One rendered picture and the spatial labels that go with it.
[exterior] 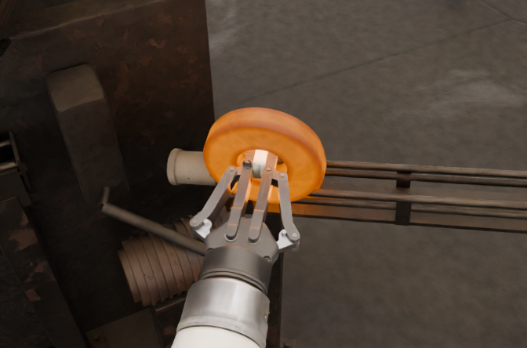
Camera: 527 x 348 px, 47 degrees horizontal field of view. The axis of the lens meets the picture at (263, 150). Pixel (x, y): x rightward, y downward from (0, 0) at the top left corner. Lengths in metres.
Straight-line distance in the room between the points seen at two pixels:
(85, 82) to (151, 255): 0.31
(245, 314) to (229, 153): 0.24
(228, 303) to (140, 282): 0.48
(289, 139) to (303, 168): 0.06
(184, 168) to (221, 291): 0.40
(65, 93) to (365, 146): 1.21
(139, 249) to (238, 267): 0.47
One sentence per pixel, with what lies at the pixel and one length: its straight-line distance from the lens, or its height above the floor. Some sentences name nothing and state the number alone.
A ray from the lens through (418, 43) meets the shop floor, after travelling 2.45.
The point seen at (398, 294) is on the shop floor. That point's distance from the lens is 1.66.
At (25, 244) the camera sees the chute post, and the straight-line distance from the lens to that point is 1.14.
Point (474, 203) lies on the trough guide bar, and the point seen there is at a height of 0.71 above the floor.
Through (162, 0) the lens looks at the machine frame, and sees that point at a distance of 1.01.
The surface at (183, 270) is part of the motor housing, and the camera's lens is 1.07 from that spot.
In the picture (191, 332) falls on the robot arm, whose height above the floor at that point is 0.87.
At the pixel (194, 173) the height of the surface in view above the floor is 0.68.
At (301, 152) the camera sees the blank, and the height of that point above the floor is 0.87.
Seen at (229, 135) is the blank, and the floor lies 0.88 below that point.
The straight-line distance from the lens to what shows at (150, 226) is 1.05.
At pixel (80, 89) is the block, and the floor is 0.80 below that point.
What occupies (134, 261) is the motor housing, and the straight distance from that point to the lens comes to 1.07.
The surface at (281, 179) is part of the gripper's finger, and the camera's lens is 0.72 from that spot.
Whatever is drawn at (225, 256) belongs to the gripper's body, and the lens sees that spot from 0.64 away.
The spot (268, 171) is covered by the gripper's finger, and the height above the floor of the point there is 0.86.
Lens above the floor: 1.40
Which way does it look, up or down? 46 degrees down
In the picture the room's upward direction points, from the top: straight up
